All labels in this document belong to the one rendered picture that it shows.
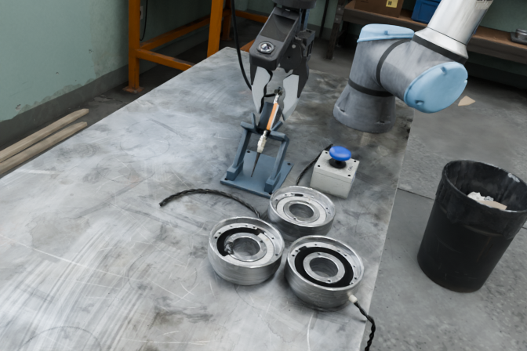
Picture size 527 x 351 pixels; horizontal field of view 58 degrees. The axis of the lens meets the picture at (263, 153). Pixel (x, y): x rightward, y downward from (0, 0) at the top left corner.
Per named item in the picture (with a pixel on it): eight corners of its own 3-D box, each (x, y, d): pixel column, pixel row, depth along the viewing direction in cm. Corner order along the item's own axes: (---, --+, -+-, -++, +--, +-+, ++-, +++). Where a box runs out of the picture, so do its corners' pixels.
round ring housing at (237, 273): (256, 302, 61) (261, 279, 59) (191, 265, 65) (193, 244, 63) (292, 257, 70) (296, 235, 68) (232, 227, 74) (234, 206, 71)
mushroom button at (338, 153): (343, 181, 85) (349, 157, 83) (321, 175, 86) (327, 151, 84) (347, 171, 88) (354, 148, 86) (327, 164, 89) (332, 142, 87)
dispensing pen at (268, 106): (241, 172, 81) (270, 81, 83) (246, 175, 86) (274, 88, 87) (252, 176, 81) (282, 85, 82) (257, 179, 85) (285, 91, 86)
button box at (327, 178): (347, 199, 85) (353, 177, 82) (309, 187, 86) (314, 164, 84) (354, 178, 92) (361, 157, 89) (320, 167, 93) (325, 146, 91)
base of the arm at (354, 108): (339, 99, 124) (349, 63, 119) (397, 115, 121) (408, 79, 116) (326, 121, 112) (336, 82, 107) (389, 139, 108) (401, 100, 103)
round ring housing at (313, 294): (267, 273, 66) (271, 251, 64) (319, 247, 73) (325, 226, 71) (320, 324, 60) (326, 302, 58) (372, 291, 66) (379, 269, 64)
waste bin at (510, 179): (494, 313, 177) (544, 223, 156) (405, 280, 185) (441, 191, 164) (489, 257, 206) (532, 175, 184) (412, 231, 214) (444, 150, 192)
